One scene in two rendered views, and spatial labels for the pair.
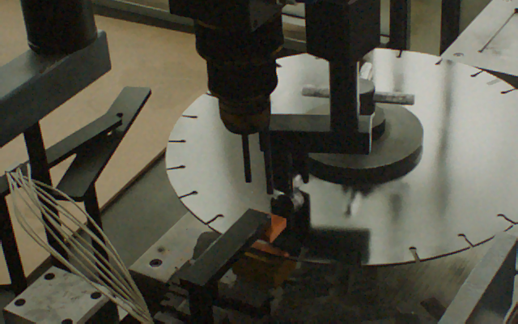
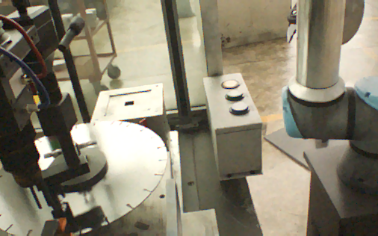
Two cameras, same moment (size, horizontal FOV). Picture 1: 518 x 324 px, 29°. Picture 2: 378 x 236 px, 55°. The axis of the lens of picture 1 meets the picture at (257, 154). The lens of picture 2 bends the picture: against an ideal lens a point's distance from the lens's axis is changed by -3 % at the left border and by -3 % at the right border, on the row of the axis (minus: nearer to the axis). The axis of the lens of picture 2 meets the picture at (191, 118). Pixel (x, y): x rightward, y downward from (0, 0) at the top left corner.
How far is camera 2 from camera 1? 18 cm
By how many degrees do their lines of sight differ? 29
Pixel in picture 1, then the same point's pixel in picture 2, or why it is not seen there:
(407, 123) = (95, 153)
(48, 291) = not seen: outside the picture
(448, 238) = (140, 193)
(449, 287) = (142, 214)
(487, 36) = (104, 109)
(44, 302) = not seen: outside the picture
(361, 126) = (81, 160)
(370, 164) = (90, 177)
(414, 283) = (127, 219)
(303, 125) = (54, 171)
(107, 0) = not seen: outside the picture
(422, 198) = (119, 181)
